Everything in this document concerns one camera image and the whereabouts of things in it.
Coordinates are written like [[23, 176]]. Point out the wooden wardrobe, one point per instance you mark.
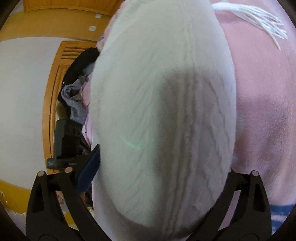
[[82, 20]]

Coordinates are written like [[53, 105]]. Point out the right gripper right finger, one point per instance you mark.
[[251, 219]]

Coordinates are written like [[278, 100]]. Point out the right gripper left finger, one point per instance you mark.
[[55, 209]]

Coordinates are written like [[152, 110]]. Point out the wooden door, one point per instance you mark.
[[53, 110]]

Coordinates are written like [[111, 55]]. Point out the white fringed scarf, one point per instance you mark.
[[256, 16]]

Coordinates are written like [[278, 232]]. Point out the grey garment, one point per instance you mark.
[[75, 96]]

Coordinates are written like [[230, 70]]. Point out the white knit sweater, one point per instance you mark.
[[163, 109]]

